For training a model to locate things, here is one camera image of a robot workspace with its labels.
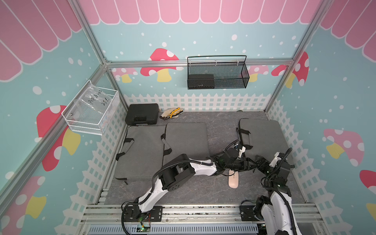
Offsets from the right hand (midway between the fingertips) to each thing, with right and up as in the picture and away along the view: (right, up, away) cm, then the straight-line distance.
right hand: (261, 158), depth 85 cm
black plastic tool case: (-79, +29, +26) cm, 88 cm away
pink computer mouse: (-17, -12, -2) cm, 21 cm away
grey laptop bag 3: (+10, +12, +15) cm, 22 cm away
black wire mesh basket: (-31, +55, +12) cm, 64 cm away
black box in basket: (-35, +47, +6) cm, 59 cm away
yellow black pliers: (-54, +30, +34) cm, 71 cm away
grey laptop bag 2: (-42, +10, +14) cm, 46 cm away
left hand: (-7, -4, -5) cm, 10 cm away
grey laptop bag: (-73, 0, +6) cm, 73 cm away
